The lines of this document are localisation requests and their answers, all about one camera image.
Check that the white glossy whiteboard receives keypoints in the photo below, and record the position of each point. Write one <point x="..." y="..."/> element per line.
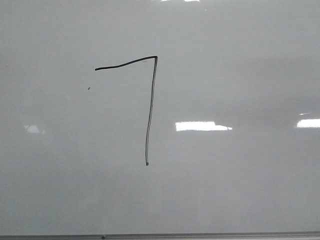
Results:
<point x="158" y="117"/>

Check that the grey aluminium whiteboard frame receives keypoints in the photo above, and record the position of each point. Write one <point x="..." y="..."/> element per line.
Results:
<point x="296" y="235"/>

